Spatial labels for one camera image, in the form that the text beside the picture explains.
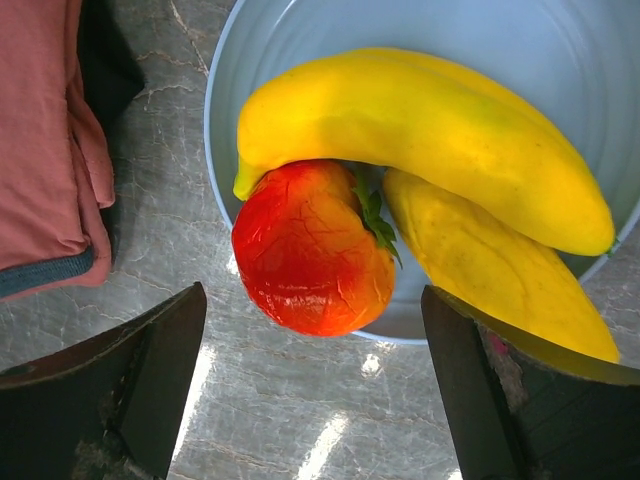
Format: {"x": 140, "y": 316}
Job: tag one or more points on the single yellow banana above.
{"x": 442, "y": 122}

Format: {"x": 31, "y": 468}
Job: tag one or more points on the black cloth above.
{"x": 111, "y": 76}

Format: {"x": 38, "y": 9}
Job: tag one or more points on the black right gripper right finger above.
{"x": 519, "y": 407}

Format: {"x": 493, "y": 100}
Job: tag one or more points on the red apple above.
{"x": 313, "y": 251}

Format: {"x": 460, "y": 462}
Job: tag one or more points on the yellow mango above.
{"x": 468, "y": 253}

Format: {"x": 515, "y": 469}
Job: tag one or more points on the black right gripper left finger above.
{"x": 109, "y": 407}

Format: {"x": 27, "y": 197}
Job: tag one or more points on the red folded t-shirt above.
{"x": 56, "y": 174}

